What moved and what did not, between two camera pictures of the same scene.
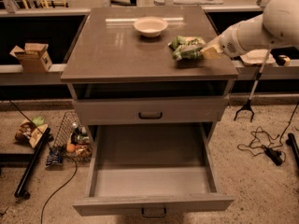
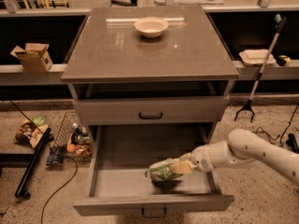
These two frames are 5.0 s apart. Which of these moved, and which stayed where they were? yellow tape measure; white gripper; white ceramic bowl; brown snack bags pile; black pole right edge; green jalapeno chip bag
Moved: green jalapeno chip bag; white gripper
Stayed: yellow tape measure; brown snack bags pile; white ceramic bowl; black pole right edge
